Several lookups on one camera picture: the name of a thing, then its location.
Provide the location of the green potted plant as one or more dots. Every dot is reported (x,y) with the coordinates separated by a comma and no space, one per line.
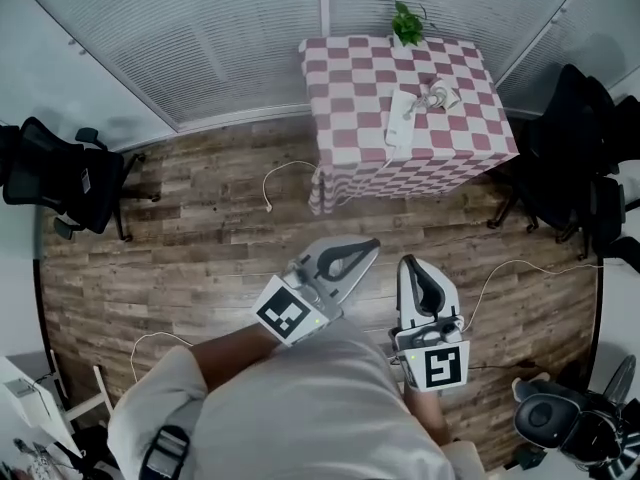
(407,25)

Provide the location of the black office chair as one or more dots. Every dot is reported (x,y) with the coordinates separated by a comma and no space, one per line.
(612,208)
(60,178)
(560,143)

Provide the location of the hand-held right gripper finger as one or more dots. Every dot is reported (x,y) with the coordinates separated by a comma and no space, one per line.
(405,293)
(450,295)

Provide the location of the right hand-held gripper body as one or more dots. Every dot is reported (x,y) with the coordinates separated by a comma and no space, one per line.
(440,365)

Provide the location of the person's white shirt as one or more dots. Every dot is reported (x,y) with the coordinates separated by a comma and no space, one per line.
(310,418)

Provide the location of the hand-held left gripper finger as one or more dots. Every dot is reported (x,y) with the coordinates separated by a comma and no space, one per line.
(345,244)
(357,273)

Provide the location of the person's left forearm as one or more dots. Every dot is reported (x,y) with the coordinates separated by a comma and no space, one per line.
(232,355)

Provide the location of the white hair dryer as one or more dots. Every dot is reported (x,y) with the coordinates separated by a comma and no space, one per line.
(444,96)

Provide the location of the white power strip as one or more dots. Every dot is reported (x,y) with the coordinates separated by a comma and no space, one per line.
(400,123)

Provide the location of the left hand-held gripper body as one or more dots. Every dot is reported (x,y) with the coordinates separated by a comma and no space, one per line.
(287,313)

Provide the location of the red white checkered tablecloth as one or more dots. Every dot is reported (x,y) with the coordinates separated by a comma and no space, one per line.
(370,93)

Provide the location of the white metal frame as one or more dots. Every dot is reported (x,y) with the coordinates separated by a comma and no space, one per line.
(102,393)

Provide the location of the white desk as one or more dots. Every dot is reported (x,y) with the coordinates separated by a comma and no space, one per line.
(25,403)

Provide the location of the black white robot device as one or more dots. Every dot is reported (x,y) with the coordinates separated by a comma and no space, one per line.
(550,418)

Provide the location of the person's right forearm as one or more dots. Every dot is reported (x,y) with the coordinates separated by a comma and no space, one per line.
(427,413)

